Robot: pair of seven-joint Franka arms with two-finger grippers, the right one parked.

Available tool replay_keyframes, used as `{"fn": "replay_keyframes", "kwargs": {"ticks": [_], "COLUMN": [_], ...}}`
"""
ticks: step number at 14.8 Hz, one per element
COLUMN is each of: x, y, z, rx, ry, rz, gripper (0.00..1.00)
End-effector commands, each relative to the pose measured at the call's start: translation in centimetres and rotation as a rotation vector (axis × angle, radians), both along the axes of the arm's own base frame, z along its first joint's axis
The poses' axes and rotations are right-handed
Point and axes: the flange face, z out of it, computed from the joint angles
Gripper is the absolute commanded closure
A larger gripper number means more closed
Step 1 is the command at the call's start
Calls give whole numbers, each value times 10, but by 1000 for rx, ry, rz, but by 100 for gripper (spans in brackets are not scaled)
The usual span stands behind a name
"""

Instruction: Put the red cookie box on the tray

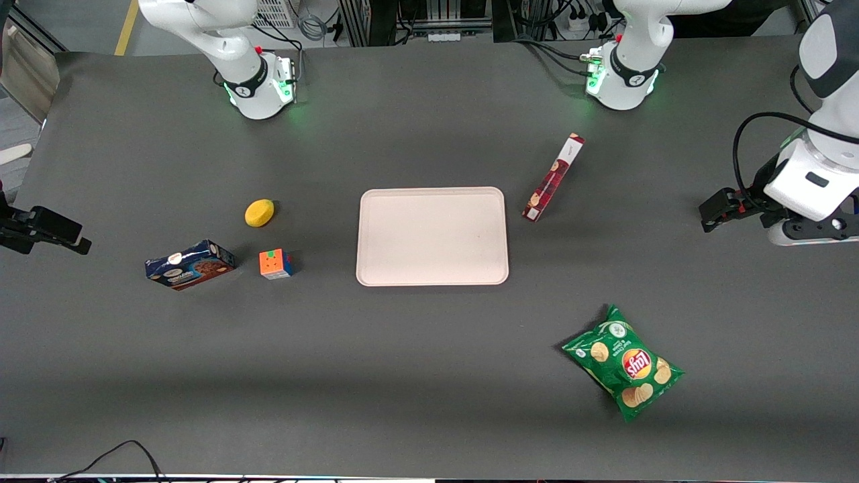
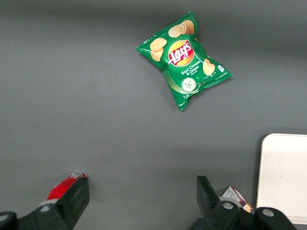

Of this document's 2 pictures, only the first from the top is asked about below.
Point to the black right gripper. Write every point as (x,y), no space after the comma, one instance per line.
(15,225)

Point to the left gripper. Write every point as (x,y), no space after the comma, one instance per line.
(760,190)

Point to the red cookie box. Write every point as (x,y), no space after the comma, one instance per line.
(553,178)

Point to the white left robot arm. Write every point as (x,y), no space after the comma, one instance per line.
(644,27)

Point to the blue cookie box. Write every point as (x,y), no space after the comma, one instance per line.
(191,267)

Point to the beige plastic tray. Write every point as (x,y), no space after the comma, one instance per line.
(429,235)

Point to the beige blurred object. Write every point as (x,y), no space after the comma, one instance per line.
(27,74)

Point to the green chips bag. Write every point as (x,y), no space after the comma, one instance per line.
(624,365)

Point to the yellow lemon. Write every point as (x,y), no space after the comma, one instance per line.
(259,213)

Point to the colourful puzzle cube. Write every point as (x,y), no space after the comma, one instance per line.
(275,264)

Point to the yellow floor tape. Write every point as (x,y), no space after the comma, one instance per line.
(126,27)

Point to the white power strip with plugs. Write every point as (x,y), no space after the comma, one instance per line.
(584,22)

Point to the white perforated basket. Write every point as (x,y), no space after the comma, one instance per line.
(274,12)

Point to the small white power strip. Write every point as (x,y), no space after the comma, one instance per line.
(444,37)

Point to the dark grey table mat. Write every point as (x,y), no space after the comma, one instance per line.
(429,376)

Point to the aluminium equipment rack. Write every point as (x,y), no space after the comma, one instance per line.
(416,17)

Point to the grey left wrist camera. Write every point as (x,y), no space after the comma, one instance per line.
(805,233)

